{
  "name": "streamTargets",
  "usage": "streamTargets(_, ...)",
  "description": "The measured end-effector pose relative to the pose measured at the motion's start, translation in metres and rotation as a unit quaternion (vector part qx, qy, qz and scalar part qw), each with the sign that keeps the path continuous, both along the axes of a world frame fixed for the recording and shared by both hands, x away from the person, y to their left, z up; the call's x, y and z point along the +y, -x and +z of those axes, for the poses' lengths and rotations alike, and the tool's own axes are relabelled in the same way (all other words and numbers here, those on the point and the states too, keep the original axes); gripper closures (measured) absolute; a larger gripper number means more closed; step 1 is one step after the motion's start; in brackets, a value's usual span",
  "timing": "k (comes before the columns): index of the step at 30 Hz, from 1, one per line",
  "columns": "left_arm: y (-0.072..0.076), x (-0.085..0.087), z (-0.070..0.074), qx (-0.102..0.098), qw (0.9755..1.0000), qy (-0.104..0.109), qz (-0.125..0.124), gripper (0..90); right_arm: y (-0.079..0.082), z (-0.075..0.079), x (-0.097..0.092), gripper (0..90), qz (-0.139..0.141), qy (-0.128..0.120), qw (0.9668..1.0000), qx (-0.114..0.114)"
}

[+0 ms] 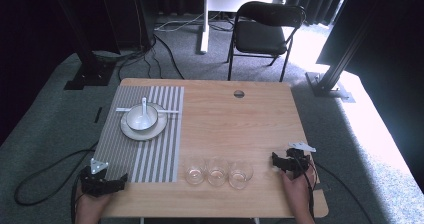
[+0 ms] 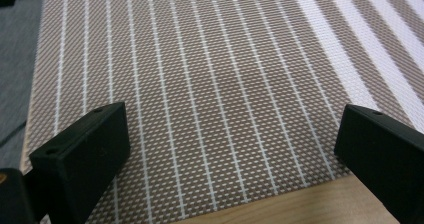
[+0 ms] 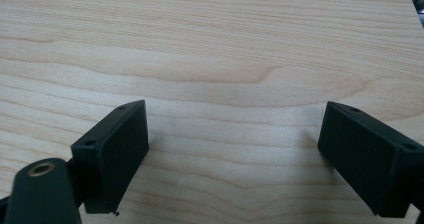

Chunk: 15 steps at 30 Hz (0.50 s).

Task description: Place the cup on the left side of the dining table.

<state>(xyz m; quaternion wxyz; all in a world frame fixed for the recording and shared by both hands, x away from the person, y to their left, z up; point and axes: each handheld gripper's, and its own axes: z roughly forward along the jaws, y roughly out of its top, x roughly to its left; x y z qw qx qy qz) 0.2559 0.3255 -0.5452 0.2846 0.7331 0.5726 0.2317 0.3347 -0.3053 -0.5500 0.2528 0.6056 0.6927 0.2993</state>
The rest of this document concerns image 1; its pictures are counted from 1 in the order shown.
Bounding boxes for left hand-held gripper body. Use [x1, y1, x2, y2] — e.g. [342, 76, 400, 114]
[79, 157, 115, 198]

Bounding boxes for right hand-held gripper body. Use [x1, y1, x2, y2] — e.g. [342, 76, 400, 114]
[283, 141, 317, 180]

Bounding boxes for person's left hand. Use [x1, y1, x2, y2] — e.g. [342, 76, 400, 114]
[74, 184, 114, 219]

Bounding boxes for person's right hand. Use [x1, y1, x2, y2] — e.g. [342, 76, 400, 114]
[279, 165, 318, 218]

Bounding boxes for grey striped placemat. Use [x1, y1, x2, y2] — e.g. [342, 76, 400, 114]
[93, 85, 185, 184]

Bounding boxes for clear drinking glass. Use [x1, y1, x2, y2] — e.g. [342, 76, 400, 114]
[206, 157, 230, 187]
[228, 160, 255, 191]
[184, 156, 207, 186]

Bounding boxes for white round plate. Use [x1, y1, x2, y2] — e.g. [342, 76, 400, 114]
[120, 102, 169, 142]

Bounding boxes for white bowl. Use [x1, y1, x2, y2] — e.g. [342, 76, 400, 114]
[125, 104, 159, 132]

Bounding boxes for white ceramic spoon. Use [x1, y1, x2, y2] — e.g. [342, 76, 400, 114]
[135, 97, 151, 126]

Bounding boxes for white chopsticks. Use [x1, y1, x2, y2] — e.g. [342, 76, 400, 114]
[115, 106, 180, 115]

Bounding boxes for metal profile stand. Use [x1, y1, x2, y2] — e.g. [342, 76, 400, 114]
[305, 0, 356, 104]

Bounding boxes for black floor stand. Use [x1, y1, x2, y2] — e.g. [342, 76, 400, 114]
[49, 0, 118, 91]

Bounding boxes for black folding chair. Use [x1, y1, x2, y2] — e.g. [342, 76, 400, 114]
[227, 0, 307, 83]

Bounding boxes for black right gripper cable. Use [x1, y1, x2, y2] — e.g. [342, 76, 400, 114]
[295, 154, 375, 224]

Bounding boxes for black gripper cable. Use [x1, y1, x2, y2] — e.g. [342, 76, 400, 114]
[13, 141, 100, 224]
[295, 154, 375, 224]

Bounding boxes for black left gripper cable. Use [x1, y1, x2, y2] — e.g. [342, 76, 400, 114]
[13, 141, 100, 224]

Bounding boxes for black floor cables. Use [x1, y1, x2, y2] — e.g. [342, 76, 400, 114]
[117, 33, 186, 82]

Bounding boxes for white desk frame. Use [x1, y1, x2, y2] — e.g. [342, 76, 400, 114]
[199, 0, 290, 55]

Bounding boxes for white floor cable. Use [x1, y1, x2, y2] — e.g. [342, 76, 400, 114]
[154, 12, 205, 32]

